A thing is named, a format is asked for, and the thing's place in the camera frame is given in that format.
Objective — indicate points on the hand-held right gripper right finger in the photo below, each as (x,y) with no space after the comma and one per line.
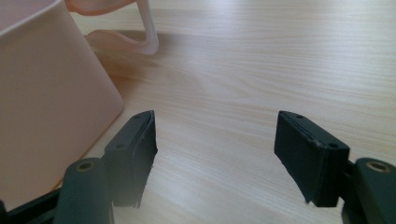
(308,158)

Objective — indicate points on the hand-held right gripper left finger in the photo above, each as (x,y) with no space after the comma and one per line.
(130,158)

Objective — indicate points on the pink plastic cup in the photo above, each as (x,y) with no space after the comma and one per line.
(46,102)

